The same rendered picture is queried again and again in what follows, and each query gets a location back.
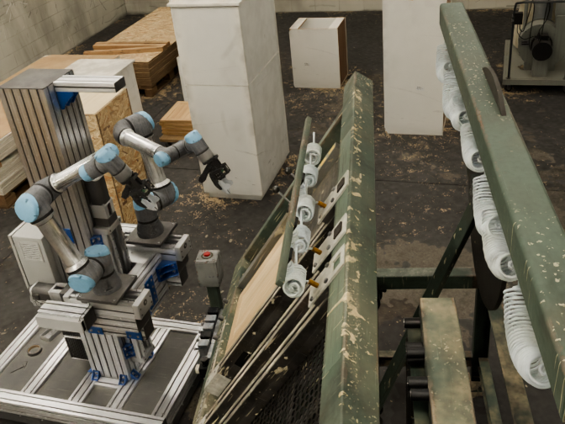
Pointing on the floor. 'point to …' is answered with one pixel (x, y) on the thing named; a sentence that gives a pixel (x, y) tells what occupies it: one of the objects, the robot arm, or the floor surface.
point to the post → (214, 297)
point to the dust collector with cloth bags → (535, 45)
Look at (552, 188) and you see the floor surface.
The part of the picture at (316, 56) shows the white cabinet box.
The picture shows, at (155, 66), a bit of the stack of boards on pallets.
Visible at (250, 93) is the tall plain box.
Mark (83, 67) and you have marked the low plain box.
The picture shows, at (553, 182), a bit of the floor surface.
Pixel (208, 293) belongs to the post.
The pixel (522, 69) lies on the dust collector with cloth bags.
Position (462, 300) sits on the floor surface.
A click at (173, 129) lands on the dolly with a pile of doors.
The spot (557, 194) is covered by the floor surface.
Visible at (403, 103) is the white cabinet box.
